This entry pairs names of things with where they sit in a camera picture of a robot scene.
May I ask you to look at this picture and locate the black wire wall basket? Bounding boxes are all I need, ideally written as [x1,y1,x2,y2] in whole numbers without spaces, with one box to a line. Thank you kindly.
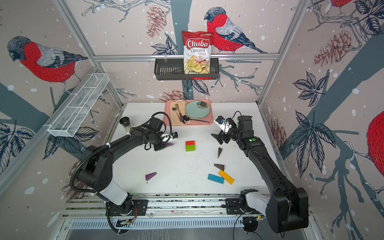
[154,58,220,81]

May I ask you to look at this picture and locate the silver spoon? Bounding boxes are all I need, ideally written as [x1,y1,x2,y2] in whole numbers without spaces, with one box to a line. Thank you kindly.
[172,106,178,119]

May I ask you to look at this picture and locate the yellow rectangular block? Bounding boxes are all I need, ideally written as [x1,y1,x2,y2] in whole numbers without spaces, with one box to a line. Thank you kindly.
[219,170,235,185]

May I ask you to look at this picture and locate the dark brown wedge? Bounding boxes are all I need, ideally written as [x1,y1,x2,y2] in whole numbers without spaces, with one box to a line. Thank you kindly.
[214,164,225,171]
[218,148,223,158]

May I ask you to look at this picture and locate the green rectangular block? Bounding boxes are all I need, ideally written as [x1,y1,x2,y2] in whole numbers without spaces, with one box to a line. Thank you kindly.
[186,145,196,152]

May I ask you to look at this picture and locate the glass shaker black lid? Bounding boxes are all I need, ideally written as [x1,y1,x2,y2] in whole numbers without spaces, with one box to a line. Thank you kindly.
[119,117,134,134]

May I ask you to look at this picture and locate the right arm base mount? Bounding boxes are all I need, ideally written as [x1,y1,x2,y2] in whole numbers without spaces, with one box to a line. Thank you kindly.
[225,198,261,215]

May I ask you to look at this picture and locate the white wire wall basket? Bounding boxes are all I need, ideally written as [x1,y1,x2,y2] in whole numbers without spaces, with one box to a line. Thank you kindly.
[48,73,110,137]

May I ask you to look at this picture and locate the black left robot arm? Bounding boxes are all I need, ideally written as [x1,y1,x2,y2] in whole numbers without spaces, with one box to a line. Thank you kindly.
[69,116,178,215]

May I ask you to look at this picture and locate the iridescent gold purple knife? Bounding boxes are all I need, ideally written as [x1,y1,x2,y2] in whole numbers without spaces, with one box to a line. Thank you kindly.
[175,104,186,124]

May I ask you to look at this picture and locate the beige cloth napkin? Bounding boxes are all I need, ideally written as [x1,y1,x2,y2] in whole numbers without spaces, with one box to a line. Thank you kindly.
[169,101,186,126]

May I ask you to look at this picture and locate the teal rectangular block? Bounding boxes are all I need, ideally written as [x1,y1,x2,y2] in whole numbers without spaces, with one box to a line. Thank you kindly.
[208,174,225,185]

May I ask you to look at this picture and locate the pink serving tray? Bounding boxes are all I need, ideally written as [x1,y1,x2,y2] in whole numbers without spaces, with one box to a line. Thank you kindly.
[165,100,213,127]

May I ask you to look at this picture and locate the Chuba cassava chips bag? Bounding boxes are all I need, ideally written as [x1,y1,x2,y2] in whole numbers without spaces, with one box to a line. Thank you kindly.
[182,31,213,73]

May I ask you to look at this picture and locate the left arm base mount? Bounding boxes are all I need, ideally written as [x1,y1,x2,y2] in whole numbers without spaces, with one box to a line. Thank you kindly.
[106,200,149,217]

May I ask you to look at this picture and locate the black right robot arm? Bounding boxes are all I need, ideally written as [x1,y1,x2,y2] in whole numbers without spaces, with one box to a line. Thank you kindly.
[212,115,309,233]

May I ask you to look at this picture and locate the black spoon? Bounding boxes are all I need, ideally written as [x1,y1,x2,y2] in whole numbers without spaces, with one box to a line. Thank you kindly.
[183,115,209,123]

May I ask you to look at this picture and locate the mint green flower plate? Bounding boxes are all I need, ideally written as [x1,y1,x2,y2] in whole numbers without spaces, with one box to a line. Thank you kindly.
[185,101,211,119]

